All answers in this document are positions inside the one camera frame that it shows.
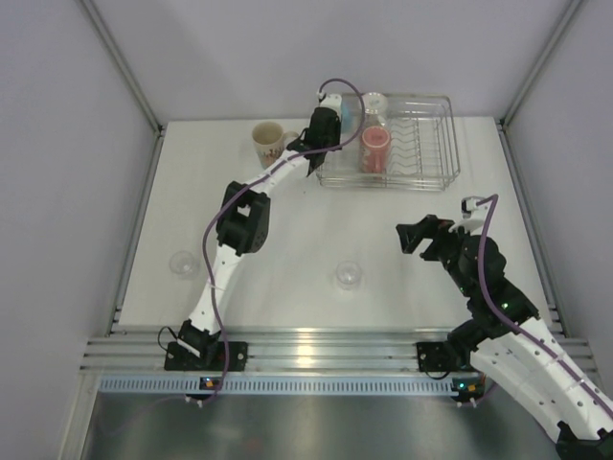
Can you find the clear plastic cup left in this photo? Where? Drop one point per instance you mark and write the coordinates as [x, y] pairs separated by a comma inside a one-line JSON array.
[[183, 263]]

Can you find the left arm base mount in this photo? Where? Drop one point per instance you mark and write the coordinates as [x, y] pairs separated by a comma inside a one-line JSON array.
[[180, 358]]

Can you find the white floral mug orange inside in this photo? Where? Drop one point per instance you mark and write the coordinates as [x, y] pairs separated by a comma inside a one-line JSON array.
[[376, 109]]

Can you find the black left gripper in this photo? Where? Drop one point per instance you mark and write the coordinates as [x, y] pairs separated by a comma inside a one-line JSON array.
[[336, 129]]

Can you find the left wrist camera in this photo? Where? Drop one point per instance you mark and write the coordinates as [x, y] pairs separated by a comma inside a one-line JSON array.
[[331, 101]]

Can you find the aluminium mounting rail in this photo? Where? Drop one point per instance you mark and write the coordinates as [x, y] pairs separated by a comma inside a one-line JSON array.
[[273, 351]]

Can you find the clear plastic cup centre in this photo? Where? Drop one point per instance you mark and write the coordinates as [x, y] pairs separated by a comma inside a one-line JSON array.
[[348, 275]]

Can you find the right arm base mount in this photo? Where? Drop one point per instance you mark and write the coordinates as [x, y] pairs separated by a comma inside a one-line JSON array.
[[436, 360]]

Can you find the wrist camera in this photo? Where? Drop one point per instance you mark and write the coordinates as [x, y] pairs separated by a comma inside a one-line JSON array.
[[331, 101], [475, 212]]

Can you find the pink ghost pattern mug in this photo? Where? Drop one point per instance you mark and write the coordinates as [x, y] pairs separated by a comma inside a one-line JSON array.
[[375, 144]]

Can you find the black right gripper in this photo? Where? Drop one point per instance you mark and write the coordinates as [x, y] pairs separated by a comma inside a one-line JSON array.
[[412, 234]]

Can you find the metal wire dish rack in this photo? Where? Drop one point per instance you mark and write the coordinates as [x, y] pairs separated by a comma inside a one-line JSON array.
[[423, 155]]

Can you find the beige coral pattern mug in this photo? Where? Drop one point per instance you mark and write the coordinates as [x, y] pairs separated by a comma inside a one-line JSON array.
[[269, 141]]

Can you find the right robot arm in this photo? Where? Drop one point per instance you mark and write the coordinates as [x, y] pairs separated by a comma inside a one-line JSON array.
[[507, 340]]

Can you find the clear plastic cup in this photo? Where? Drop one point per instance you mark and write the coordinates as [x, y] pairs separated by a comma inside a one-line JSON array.
[[348, 275], [183, 263]]

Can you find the light blue mug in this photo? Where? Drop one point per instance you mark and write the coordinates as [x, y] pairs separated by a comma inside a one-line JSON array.
[[350, 114]]

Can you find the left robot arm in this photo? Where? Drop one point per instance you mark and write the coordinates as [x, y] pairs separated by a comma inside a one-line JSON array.
[[242, 225]]

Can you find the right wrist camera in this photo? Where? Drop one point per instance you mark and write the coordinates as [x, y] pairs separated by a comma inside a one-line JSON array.
[[475, 212]]

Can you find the perforated cable duct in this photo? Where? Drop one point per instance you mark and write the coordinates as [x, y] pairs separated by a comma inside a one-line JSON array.
[[284, 386]]

